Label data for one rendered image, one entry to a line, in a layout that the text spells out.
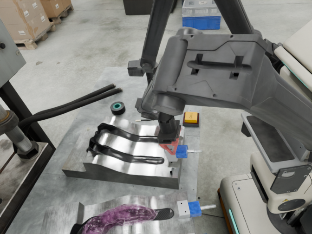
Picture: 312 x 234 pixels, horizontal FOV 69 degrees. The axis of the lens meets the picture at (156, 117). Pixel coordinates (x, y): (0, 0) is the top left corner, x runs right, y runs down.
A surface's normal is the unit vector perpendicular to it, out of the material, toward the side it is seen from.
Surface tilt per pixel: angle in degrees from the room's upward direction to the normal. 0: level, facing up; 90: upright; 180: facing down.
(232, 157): 0
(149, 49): 100
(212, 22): 91
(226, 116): 0
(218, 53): 37
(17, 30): 88
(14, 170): 0
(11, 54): 90
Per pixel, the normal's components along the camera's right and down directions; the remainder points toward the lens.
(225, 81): -0.51, -0.23
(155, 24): -0.18, 0.90
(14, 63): 0.98, 0.05
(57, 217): -0.11, -0.71
